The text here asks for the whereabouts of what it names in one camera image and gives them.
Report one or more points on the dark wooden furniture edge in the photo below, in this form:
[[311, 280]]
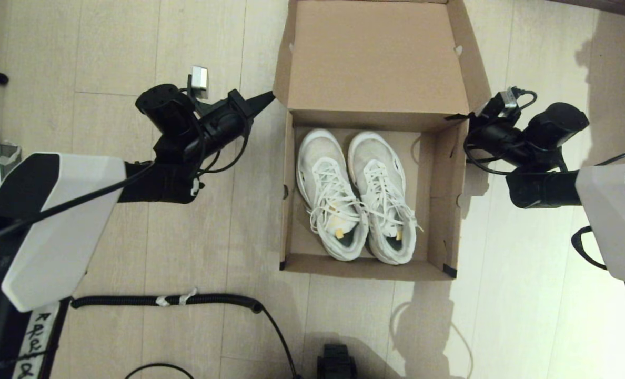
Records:
[[607, 6]]

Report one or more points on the brown cardboard shoe box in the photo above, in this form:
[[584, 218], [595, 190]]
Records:
[[375, 58]]

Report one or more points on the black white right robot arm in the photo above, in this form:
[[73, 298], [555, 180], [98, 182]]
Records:
[[607, 210]]

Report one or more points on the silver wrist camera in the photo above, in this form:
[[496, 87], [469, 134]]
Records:
[[507, 100], [200, 79]]

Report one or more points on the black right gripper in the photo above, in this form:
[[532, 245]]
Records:
[[494, 138]]

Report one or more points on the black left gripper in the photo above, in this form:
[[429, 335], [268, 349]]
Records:
[[220, 126]]

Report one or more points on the white lace-up sneaker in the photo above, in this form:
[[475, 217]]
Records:
[[370, 155], [318, 152]]

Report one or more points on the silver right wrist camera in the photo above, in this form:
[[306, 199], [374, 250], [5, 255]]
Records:
[[507, 100]]

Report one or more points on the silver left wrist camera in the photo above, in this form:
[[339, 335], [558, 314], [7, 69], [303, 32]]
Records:
[[200, 79]]

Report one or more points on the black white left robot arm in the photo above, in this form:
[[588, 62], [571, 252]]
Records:
[[54, 221]]

